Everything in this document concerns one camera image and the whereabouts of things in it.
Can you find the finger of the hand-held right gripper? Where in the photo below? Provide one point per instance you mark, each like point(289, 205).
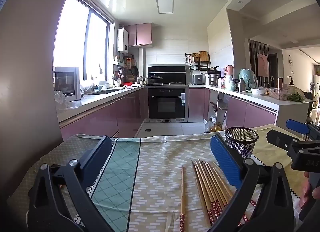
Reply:
point(297, 127)
point(277, 139)

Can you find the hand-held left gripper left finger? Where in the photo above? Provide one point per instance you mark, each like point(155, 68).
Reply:
point(100, 157)

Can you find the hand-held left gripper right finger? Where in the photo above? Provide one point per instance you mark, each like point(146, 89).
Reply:
point(225, 157)

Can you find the bundle of wooden chopsticks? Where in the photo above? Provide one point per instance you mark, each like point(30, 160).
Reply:
point(207, 184)

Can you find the floral-tipped wooden chopstick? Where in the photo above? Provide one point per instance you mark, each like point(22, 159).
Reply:
point(182, 192)

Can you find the person's right hand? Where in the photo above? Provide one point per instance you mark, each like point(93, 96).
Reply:
point(305, 192)

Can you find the green leafy vegetables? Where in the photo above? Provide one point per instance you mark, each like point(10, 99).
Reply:
point(295, 97)

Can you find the yellow cooking oil bottle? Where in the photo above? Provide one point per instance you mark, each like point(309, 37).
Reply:
point(216, 128)

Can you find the clear plastic basket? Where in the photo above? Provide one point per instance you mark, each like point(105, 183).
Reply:
point(277, 94)

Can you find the pink base cabinets with sink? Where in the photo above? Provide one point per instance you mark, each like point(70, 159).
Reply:
point(112, 117)

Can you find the pink base cabinets open shelf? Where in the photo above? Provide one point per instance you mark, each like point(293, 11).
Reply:
point(240, 112)

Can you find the white bowl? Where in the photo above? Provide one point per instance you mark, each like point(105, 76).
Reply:
point(258, 91)

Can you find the patterned tablecloth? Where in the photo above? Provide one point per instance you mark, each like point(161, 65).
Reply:
point(155, 172)

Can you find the steel thermos bottle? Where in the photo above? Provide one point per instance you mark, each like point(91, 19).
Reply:
point(241, 85)

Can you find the clear plastic bag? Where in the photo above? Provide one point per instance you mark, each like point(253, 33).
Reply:
point(62, 100)

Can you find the black built-in oven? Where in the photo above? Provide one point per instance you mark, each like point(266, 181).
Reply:
point(167, 104)

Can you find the red bowl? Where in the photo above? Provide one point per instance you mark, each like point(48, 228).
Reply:
point(128, 84)

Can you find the stainless steel pot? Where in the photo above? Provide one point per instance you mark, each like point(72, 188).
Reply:
point(213, 79)

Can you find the silver rice cooker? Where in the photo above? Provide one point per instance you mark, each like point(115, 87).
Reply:
point(197, 79)

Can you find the white countertop oven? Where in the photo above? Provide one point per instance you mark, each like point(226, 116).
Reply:
point(65, 80)

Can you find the pink kettle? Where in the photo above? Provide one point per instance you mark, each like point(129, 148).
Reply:
point(229, 70)

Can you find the hanging black frying pan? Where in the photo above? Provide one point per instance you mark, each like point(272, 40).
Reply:
point(135, 70)

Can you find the black wok with lid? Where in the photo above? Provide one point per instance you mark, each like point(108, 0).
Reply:
point(155, 79)

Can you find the wooden cutting board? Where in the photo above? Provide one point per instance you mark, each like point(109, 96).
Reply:
point(203, 56)

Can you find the black range hood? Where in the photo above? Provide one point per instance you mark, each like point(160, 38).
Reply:
point(170, 69)

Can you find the white gas water heater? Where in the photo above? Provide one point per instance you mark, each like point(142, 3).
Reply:
point(123, 39)

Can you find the kitchen window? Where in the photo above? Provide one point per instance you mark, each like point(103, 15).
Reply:
point(75, 34)

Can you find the ceiling light panel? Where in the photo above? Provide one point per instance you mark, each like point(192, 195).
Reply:
point(165, 5)

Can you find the framed wall picture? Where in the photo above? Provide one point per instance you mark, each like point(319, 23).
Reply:
point(262, 65)

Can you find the black wall rack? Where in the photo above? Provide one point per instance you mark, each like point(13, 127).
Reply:
point(203, 65)

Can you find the pink wall cabinet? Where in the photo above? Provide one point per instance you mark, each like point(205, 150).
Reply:
point(140, 34)

